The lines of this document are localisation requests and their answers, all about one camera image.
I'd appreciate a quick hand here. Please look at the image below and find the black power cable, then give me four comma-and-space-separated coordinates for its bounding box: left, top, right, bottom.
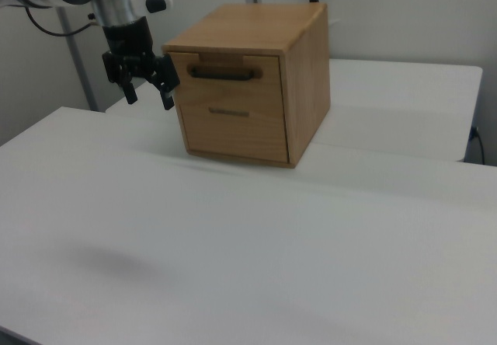
470, 126, 486, 164

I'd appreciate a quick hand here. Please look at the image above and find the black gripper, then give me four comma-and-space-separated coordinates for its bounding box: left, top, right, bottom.
100, 16, 181, 112

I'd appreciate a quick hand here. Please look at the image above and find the wooden drawer cabinet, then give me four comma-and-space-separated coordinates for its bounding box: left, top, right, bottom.
162, 2, 332, 169

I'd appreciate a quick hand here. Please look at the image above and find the wooden drawer with recessed handle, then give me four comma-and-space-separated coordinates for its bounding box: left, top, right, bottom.
176, 102, 290, 164

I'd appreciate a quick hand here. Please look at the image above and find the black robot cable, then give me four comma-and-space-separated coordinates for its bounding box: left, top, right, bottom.
23, 5, 98, 37

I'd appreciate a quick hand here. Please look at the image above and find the wooden drawer with protruding handle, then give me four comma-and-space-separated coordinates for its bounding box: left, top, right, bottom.
166, 51, 287, 107

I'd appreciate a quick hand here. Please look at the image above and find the dark recessed drawer handle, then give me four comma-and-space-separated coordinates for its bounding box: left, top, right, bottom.
208, 107, 250, 118

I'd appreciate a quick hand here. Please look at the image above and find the black protruding drawer handle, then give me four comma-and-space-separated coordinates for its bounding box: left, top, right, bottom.
187, 64, 263, 82

